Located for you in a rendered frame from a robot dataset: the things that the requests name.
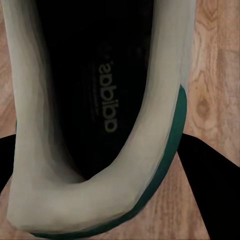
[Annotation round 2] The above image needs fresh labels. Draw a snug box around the gym shoe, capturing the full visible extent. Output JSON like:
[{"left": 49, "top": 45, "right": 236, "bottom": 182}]
[{"left": 1, "top": 0, "right": 196, "bottom": 240}]

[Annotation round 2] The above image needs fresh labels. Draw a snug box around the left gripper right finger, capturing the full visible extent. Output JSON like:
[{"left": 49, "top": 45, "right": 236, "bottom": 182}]
[{"left": 177, "top": 133, "right": 240, "bottom": 240}]

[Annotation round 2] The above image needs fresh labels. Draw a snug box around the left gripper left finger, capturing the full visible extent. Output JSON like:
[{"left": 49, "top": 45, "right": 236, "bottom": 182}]
[{"left": 0, "top": 134, "right": 16, "bottom": 193}]

